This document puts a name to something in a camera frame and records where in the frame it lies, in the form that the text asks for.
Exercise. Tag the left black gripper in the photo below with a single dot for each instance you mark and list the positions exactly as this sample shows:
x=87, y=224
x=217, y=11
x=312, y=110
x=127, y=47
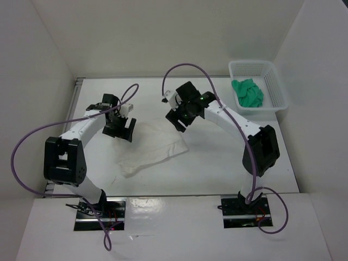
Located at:
x=123, y=132

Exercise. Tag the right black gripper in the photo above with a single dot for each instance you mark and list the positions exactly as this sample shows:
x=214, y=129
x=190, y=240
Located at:
x=174, y=116

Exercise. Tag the white tank top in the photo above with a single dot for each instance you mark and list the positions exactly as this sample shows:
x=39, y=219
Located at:
x=153, y=142

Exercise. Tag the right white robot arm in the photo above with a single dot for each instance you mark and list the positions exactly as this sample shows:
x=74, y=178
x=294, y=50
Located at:
x=261, y=149

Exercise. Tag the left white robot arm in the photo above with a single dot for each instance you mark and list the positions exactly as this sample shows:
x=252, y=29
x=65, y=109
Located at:
x=64, y=159

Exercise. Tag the green tank top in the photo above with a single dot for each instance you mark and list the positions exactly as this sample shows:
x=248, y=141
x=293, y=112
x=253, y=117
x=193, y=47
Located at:
x=248, y=93

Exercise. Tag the white plastic basket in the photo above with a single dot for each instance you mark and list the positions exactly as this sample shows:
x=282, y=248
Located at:
x=265, y=76

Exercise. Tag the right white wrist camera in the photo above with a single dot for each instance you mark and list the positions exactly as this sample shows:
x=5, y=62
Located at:
x=173, y=99

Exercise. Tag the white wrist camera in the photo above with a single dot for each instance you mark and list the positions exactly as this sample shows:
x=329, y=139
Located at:
x=125, y=109
x=173, y=99

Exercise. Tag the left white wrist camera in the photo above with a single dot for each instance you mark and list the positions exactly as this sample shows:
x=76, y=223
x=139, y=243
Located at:
x=125, y=109

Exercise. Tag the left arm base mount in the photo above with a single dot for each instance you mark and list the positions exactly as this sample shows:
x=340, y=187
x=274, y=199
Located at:
x=113, y=218

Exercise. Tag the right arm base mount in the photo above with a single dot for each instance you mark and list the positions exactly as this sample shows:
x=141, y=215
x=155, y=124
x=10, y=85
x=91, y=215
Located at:
x=236, y=214

